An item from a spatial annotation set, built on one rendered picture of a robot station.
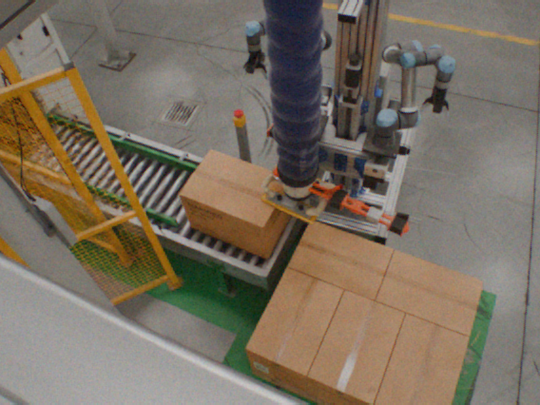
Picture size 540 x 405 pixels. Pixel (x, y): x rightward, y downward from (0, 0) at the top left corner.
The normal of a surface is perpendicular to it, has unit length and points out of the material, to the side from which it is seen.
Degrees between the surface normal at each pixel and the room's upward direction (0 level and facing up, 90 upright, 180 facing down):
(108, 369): 0
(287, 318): 0
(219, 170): 0
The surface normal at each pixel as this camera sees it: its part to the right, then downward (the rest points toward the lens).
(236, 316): -0.05, -0.57
